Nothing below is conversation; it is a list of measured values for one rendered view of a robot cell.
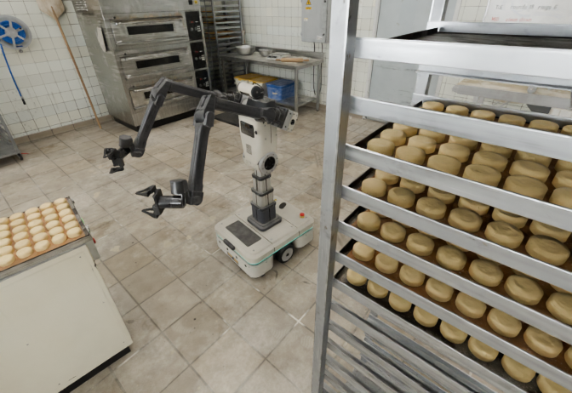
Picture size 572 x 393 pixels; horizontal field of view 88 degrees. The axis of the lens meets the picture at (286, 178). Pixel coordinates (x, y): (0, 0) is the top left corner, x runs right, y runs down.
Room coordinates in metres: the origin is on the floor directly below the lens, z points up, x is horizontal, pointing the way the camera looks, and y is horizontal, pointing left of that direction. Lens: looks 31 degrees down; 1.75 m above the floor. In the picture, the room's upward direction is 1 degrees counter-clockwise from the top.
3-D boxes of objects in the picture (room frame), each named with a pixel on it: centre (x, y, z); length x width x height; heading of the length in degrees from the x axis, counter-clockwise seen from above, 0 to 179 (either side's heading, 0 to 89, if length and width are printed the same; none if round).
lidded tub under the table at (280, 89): (5.49, 0.05, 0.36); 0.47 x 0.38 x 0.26; 140
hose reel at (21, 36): (4.35, 3.54, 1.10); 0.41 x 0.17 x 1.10; 139
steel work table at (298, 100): (5.69, 0.28, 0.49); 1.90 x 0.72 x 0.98; 49
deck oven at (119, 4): (5.18, 2.08, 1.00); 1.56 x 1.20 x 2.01; 139
